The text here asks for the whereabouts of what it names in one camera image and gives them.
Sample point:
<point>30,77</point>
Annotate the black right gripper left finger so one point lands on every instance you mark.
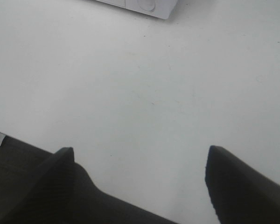
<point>43,195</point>

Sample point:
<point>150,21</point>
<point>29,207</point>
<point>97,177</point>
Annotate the round white door-release button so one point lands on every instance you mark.
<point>147,5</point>

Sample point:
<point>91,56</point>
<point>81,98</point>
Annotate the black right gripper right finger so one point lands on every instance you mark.
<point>240,194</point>

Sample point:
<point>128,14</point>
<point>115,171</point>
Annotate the white microwave oven body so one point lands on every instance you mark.
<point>163,9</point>

